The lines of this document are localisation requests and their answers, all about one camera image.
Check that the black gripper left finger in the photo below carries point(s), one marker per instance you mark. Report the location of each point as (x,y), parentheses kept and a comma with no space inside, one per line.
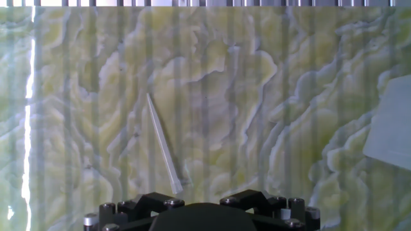
(135,211)

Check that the large clear pipette tip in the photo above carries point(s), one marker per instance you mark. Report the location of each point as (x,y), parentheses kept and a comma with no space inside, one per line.
(162,144)

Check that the green marble pattern mat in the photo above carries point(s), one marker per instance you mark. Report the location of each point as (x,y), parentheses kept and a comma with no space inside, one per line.
(257,96)

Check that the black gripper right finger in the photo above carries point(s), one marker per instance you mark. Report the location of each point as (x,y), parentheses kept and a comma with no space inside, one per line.
(273,208)

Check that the green pipette tip holder box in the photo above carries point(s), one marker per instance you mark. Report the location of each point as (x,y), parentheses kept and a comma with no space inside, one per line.
(391,128)

